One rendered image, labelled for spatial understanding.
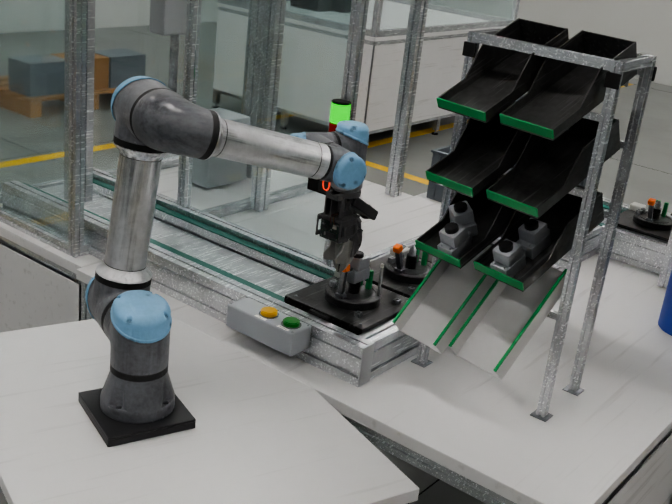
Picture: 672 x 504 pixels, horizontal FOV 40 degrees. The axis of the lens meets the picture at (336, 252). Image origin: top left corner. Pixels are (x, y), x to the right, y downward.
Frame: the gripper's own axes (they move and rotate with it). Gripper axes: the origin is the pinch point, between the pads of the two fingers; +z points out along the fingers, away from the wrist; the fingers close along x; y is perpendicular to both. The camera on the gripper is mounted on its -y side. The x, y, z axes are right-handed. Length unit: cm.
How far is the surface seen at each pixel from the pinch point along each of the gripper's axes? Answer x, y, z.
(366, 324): 11.1, 2.8, 10.3
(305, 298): -7.4, 3.0, 10.4
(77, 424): -12, 67, 22
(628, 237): 26, -123, 12
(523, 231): 42.1, -4.8, -21.2
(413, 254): 0.8, -31.1, 4.1
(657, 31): -297, -1054, 39
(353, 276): 1.8, -2.9, 2.8
